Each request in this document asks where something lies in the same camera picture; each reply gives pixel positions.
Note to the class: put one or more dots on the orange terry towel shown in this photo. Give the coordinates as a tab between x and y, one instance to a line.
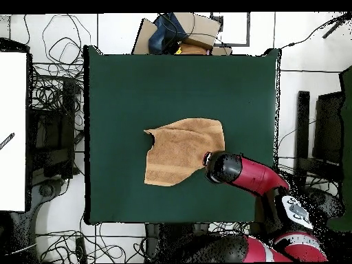
178	148

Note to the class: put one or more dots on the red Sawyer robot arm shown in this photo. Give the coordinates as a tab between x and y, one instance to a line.
255	176

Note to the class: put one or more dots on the orange brown cloth item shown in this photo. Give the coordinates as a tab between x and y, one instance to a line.
192	49

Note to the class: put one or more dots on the flat cardboard sheet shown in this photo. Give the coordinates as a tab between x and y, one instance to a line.
144	38

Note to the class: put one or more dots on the black upright bar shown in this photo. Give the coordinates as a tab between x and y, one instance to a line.
302	132

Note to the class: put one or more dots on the dark green table cloth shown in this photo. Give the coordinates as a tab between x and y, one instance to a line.
123	90

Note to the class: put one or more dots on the black panel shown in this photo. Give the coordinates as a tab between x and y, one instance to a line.
328	126

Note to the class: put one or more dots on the blue bag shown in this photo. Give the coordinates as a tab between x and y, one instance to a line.
162	38

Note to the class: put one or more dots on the dark stand foot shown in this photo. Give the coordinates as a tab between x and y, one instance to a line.
46	189
330	203

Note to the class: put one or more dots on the large cardboard box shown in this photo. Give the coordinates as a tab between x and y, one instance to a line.
198	27

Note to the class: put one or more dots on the black power strip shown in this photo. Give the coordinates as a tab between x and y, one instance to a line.
81	247

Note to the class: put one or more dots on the black equipment rack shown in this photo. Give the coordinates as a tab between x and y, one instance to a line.
55	132

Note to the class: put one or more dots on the white board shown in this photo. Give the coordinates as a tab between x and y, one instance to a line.
13	110

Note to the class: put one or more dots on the striped black rod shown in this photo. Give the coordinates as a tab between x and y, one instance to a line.
7	141

